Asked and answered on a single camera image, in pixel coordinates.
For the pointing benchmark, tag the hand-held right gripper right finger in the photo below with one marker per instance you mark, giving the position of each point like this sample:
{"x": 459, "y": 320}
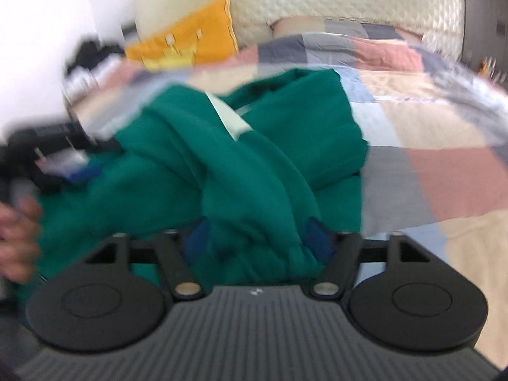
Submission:
{"x": 317, "y": 238}

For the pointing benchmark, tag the grey wardrobe cabinet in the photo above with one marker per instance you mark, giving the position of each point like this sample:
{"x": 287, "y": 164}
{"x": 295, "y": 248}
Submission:
{"x": 486, "y": 12}

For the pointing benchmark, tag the patchwork quilt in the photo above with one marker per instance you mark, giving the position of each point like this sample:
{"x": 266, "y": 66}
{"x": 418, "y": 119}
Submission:
{"x": 416, "y": 158}

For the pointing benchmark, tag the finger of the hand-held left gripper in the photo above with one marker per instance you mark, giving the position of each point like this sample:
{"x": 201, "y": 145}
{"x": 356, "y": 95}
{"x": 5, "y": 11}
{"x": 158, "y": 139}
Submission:
{"x": 85, "y": 174}

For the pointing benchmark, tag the yellow crown pillow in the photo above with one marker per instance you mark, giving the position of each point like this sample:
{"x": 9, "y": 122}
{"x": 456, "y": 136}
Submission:
{"x": 194, "y": 35}

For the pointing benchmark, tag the black clothes pile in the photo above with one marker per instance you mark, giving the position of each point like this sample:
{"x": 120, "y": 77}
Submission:
{"x": 97, "y": 51}

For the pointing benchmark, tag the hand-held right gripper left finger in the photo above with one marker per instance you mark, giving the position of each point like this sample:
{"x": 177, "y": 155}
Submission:
{"x": 198, "y": 240}

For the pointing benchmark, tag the person's left hand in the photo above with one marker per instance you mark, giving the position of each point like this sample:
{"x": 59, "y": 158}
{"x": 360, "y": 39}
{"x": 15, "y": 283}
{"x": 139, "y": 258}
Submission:
{"x": 20, "y": 238}

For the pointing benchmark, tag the cluster of cosmetic bottles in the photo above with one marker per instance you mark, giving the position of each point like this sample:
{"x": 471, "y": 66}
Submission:
{"x": 488, "y": 67}

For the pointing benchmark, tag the patchwork pillow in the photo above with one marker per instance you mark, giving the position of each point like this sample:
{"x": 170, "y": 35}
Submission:
{"x": 337, "y": 29}

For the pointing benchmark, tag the white clothes pile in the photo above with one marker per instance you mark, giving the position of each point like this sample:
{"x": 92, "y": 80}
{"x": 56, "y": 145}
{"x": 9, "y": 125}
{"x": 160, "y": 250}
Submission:
{"x": 85, "y": 79}

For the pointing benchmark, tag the green hoodie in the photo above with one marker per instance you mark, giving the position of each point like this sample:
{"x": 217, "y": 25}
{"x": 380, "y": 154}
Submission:
{"x": 238, "y": 174}

